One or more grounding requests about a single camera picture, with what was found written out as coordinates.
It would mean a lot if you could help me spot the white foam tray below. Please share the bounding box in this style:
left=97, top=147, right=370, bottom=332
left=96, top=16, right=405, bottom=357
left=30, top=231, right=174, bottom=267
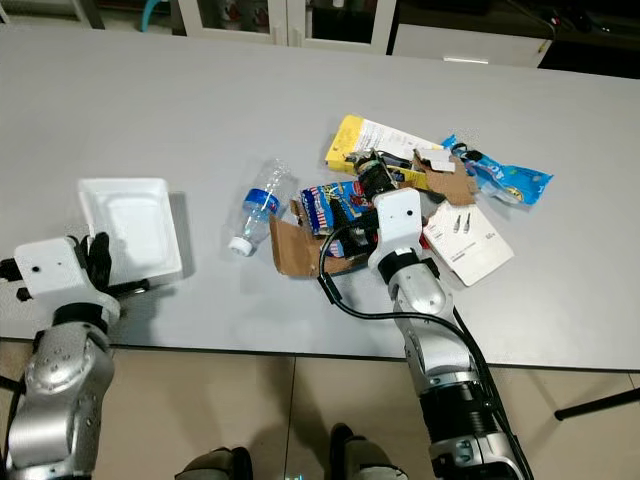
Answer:
left=77, top=177, right=185, bottom=287

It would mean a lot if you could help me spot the yellow white package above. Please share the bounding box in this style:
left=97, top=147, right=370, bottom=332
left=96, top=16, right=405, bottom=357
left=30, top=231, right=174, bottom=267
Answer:
left=324, top=113, right=447, bottom=192

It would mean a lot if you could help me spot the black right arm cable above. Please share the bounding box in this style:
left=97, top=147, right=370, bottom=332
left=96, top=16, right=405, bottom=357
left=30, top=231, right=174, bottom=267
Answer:
left=318, top=224, right=473, bottom=323

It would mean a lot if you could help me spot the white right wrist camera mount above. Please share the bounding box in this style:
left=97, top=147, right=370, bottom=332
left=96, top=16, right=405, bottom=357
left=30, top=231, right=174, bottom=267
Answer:
left=368, top=186, right=424, bottom=263

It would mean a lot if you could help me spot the small white paper tag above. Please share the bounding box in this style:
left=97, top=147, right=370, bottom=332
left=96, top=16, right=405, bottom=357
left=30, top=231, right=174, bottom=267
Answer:
left=417, top=147, right=457, bottom=172

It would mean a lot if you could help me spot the robot leg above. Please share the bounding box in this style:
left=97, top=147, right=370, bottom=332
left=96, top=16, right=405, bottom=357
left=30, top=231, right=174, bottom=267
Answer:
left=328, top=423, right=423, bottom=480
left=174, top=446, right=254, bottom=480

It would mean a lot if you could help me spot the robot left leg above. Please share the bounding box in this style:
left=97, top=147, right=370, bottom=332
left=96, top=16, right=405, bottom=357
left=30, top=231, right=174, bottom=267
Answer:
left=174, top=446, right=254, bottom=480

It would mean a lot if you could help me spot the clear plastic bottle blue label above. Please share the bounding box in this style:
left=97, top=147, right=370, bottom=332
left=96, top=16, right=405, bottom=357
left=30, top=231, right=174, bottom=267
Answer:
left=227, top=157, right=297, bottom=258

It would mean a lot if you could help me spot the white card with screws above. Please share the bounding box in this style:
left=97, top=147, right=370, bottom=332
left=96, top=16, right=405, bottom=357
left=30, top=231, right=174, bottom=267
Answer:
left=421, top=199, right=517, bottom=288

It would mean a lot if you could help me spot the blue red snack wrapper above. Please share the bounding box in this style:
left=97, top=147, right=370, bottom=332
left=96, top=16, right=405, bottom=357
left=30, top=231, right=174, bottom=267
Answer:
left=299, top=179, right=383, bottom=237

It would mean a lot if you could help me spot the long black floor bar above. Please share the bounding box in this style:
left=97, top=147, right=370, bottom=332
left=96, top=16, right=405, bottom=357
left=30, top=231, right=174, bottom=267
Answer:
left=554, top=387, right=640, bottom=422

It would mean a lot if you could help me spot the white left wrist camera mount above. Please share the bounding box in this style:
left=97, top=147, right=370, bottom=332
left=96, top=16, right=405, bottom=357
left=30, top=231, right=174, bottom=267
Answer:
left=14, top=237, right=89, bottom=300

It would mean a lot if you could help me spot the white glass door cabinet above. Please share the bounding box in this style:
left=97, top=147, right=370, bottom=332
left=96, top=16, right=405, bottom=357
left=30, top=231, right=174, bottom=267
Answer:
left=177, top=0, right=401, bottom=54

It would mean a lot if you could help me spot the low white cabinet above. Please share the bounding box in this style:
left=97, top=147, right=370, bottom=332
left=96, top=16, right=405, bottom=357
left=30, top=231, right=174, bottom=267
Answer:
left=389, top=21, right=558, bottom=70

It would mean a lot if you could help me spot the teal chair part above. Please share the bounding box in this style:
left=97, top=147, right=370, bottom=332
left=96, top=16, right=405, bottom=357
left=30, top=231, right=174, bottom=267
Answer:
left=141, top=0, right=168, bottom=30

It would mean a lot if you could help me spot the large brown cardboard piece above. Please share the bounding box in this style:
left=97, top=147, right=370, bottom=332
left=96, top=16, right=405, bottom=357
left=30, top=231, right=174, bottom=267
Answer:
left=267, top=197, right=371, bottom=279

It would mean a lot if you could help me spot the small brown cardboard piece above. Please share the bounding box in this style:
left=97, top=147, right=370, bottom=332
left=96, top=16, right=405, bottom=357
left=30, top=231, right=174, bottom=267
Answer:
left=414, top=149, right=480, bottom=208

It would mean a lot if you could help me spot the robot right leg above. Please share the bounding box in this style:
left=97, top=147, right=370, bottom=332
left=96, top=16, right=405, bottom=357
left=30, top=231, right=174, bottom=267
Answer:
left=328, top=423, right=423, bottom=480

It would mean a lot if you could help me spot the blue yellow plastic wrapper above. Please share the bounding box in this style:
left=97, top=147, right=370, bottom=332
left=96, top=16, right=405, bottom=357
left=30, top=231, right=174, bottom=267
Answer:
left=441, top=132, right=555, bottom=208

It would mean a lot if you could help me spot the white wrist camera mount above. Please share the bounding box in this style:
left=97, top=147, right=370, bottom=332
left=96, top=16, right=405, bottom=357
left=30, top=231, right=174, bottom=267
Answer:
left=368, top=186, right=424, bottom=263
left=14, top=237, right=89, bottom=300

